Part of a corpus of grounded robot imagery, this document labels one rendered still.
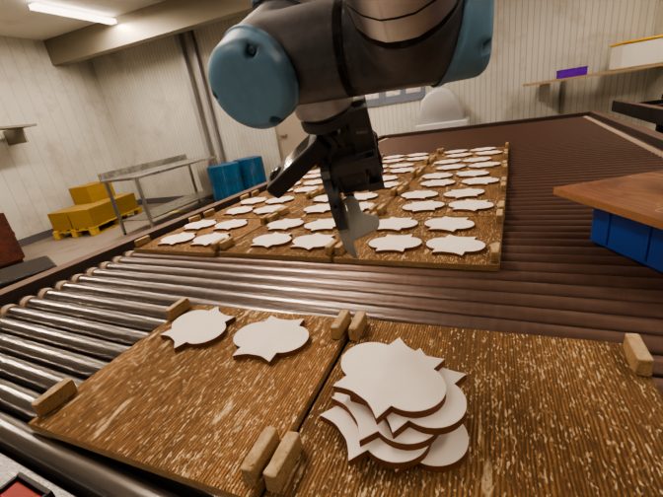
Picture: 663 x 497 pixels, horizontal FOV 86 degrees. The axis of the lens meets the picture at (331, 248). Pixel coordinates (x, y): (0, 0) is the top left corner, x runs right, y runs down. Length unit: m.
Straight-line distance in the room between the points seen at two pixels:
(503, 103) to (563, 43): 0.91
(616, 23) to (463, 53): 5.90
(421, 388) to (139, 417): 0.40
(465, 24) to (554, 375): 0.45
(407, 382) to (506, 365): 0.17
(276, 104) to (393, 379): 0.34
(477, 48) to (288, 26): 0.14
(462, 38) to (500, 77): 5.64
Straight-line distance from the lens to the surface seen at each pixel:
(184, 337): 0.76
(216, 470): 0.51
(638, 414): 0.57
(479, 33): 0.29
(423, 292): 0.80
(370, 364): 0.49
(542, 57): 5.99
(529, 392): 0.55
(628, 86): 6.23
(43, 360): 0.99
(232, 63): 0.31
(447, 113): 5.16
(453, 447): 0.47
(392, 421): 0.44
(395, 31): 0.26
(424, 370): 0.48
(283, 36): 0.32
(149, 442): 0.59
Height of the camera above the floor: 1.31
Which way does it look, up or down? 21 degrees down
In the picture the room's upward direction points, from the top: 9 degrees counter-clockwise
